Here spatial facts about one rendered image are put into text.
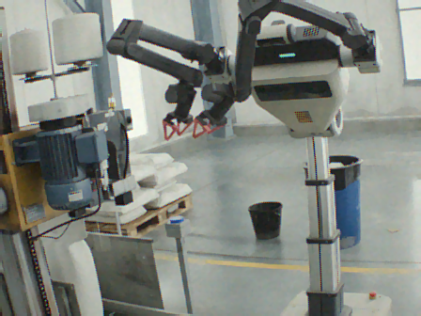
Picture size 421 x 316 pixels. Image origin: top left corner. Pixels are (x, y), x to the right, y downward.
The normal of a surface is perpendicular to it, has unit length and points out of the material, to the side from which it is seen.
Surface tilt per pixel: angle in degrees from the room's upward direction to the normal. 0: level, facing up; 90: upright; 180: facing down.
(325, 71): 40
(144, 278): 90
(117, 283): 90
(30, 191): 90
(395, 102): 90
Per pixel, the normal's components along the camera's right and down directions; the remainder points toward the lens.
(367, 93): -0.47, 0.21
